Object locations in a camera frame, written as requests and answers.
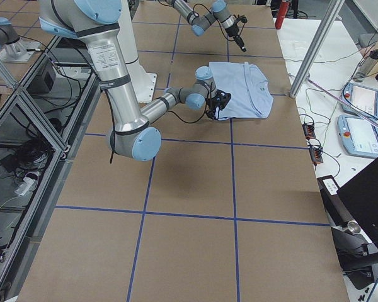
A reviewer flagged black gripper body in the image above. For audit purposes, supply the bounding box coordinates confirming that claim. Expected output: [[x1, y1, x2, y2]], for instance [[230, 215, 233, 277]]
[[207, 106, 221, 120], [228, 25, 244, 47]]

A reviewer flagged light blue t-shirt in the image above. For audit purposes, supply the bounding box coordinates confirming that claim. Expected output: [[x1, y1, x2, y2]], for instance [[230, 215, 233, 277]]
[[209, 62, 273, 121]]

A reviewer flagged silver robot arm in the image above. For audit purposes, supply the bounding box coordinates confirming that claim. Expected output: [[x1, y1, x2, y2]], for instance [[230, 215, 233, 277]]
[[164, 0, 248, 52], [39, 1, 227, 161]]

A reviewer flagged red cylinder bottle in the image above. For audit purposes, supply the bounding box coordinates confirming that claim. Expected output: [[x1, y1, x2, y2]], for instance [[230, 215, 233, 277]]
[[275, 0, 289, 30]]

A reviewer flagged orange black connector box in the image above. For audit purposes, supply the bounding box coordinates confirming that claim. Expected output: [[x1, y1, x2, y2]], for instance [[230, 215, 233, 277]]
[[302, 123, 316, 139]]

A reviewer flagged clear water bottle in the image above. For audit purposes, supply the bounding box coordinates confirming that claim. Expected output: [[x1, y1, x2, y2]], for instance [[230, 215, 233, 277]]
[[353, 49, 378, 82]]

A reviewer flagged far blue teach pendant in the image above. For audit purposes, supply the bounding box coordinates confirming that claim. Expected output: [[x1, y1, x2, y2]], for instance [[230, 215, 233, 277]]
[[341, 83, 378, 118]]

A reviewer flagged blue teach pendant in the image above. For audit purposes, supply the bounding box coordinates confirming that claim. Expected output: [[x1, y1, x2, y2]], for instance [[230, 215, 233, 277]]
[[337, 115, 378, 159], [341, 83, 378, 118]]

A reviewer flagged near blue teach pendant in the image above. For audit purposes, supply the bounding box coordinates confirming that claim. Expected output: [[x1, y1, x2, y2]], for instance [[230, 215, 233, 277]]
[[337, 115, 378, 159]]

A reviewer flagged black laptop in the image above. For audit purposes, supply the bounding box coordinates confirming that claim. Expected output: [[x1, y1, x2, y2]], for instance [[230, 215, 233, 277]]
[[337, 157, 378, 248]]

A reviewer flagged white power strip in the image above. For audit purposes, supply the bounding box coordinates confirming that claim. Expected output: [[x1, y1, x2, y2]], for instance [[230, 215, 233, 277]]
[[14, 175, 38, 196]]

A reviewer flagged black monitor stand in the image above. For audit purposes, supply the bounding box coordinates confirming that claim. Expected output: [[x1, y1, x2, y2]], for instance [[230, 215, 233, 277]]
[[318, 176, 378, 289]]

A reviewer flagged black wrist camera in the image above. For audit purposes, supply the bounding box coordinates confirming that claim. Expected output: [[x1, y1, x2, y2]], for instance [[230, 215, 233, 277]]
[[211, 89, 231, 110], [234, 14, 248, 24]]

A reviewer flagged aluminium frame post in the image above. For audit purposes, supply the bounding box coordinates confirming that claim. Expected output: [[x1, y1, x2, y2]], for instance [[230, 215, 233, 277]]
[[289, 0, 345, 98]]

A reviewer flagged grabber stick with green handle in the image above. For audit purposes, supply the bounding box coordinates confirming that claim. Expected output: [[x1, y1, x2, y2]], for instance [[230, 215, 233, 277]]
[[306, 78, 378, 129]]

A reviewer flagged aluminium frame rack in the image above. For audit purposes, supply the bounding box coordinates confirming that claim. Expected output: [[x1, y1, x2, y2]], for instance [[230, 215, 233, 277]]
[[0, 36, 99, 301]]

